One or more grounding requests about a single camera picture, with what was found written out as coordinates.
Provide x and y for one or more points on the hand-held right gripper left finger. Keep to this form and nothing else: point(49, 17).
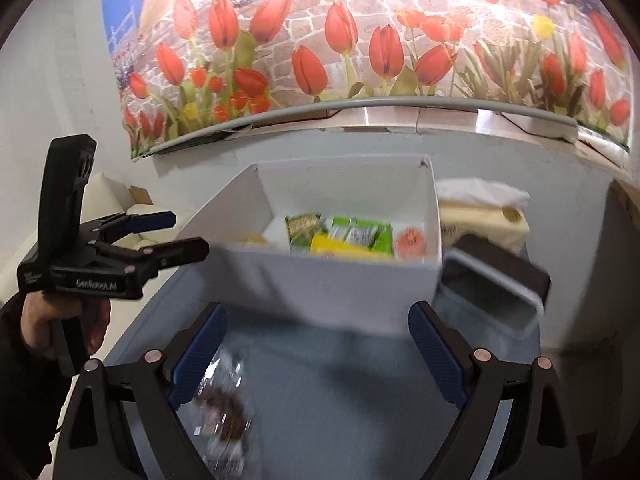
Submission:
point(197, 355)

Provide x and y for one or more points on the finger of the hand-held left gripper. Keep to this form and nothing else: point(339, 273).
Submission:
point(180, 251)
point(155, 220)

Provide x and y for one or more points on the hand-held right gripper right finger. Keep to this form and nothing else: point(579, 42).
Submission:
point(439, 355)

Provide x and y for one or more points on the clear packet of dark snack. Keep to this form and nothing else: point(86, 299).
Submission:
point(222, 410)

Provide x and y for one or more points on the red jelly cup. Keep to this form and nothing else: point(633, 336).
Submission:
point(410, 242)

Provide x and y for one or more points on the small green patterned packet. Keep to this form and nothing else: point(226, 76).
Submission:
point(302, 227)

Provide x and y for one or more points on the white cardboard box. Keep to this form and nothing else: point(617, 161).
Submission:
point(325, 290)

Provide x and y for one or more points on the large green snack packet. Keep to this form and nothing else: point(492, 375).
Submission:
point(360, 232)

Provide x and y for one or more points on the yellow snack packet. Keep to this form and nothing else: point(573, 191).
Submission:
point(332, 246)

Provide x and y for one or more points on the person's left forearm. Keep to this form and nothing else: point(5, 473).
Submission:
point(25, 400)

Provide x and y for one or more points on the person's left hand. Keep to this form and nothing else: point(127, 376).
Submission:
point(37, 320)

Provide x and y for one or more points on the yellow jelly cup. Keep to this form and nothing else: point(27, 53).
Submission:
point(256, 239)

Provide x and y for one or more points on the yellow tissue pack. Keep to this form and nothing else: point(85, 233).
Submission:
point(480, 220)

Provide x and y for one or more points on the wooden shelf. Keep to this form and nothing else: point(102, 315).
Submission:
point(630, 202)

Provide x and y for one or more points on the white foam block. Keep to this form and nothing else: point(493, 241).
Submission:
point(540, 125)

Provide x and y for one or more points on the grey curved rail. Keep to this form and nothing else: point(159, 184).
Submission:
point(350, 103)

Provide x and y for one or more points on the tulip wall poster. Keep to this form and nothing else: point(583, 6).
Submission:
point(350, 35)

